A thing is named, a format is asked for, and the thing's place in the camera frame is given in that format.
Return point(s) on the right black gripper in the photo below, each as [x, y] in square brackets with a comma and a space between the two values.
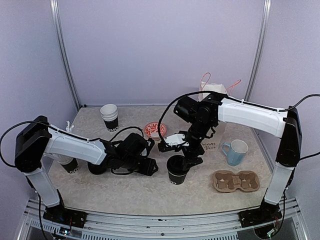
[195, 159]

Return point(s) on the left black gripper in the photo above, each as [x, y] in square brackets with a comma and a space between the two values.
[147, 169]

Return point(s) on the black paper coffee cup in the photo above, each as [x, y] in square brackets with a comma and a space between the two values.
[176, 178]

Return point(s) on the stack of black paper cups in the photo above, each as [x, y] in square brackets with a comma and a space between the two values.
[109, 114]

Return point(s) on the white paper takeout bag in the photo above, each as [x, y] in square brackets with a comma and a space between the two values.
[216, 133]

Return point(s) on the black plastic cup lid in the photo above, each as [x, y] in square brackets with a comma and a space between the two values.
[175, 164]

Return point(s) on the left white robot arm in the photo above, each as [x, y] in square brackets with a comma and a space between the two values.
[41, 138]

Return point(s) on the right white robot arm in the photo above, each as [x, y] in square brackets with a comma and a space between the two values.
[219, 107]

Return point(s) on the stack of black cup lids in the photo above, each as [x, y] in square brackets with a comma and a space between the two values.
[96, 169]

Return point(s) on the red patterned white bowl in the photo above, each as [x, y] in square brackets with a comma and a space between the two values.
[151, 130]

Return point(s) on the brown cardboard cup carrier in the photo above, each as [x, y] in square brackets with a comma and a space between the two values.
[226, 181]

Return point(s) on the light blue ceramic mug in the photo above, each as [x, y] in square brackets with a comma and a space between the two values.
[235, 151]

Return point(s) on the cup holding wrapped straws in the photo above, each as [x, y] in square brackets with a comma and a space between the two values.
[68, 163]

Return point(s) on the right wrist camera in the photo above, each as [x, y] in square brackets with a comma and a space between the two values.
[172, 143]

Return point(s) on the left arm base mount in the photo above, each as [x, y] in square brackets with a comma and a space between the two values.
[62, 215]

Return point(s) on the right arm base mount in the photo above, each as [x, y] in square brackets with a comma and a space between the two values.
[265, 213]

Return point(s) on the aluminium front frame rail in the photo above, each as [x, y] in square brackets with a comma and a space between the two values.
[214, 226]

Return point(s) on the left rear aluminium post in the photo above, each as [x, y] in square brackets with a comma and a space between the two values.
[63, 53]

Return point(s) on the aluminium post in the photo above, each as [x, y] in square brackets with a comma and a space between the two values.
[63, 53]
[259, 48]

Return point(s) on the right rear aluminium post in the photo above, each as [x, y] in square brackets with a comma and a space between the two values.
[259, 48]

